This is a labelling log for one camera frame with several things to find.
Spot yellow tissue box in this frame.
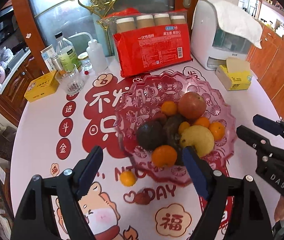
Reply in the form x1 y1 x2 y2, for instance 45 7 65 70
215 57 253 91

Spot wooden kitchen cabinet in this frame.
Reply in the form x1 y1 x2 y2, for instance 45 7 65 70
0 0 45 120

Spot frosted glass door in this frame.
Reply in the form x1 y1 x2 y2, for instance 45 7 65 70
26 0 176 58

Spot blue white carton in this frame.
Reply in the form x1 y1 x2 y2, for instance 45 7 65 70
40 44 59 73

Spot small jar yellow lid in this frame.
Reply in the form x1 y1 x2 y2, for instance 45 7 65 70
77 52 93 72

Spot yellow tin box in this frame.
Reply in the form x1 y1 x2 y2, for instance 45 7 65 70
23 70 59 103

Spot clear glass cup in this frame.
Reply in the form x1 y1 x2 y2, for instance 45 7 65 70
55 64 85 96

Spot yellow pear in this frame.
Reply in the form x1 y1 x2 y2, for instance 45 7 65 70
179 126 215 157

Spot dark green avocado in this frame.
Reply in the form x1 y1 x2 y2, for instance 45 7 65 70
136 121 166 150

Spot red paper cup pack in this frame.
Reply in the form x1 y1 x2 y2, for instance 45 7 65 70
112 9 194 78

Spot red apple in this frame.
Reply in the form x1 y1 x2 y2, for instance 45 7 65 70
177 92 206 120

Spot white squeeze bottle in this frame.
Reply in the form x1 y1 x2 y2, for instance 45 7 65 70
68 32 107 76

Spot orange wooden cabinet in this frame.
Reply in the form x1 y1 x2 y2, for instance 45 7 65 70
247 5 284 118

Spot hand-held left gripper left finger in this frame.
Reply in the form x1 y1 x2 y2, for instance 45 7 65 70
13 145 104 240

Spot small orange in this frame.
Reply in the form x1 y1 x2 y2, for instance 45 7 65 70
208 122 225 141
178 122 191 135
120 171 136 187
151 145 178 168
161 101 178 117
194 117 210 129

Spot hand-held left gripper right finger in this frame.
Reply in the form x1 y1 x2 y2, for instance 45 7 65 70
182 145 274 240

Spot dark brown avocado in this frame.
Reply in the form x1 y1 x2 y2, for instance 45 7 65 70
163 114 186 166

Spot red printed white tablecloth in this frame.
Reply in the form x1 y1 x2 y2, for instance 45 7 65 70
11 55 284 240

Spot person's right hand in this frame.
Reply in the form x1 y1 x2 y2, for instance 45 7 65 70
274 195 284 223

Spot pink glass fruit plate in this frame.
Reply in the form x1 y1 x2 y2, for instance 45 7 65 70
113 70 236 187

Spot red lychee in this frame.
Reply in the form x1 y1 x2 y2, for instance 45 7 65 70
135 191 150 205
154 112 167 124

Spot clear plastic bottle green label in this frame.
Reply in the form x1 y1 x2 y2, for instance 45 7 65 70
54 32 81 74

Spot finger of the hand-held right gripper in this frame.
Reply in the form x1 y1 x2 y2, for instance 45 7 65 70
236 125 284 161
253 114 284 153

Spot white countertop appliance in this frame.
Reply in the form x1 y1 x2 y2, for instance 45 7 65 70
190 0 254 71

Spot white towel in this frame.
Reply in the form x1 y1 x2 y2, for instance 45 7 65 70
191 0 264 49

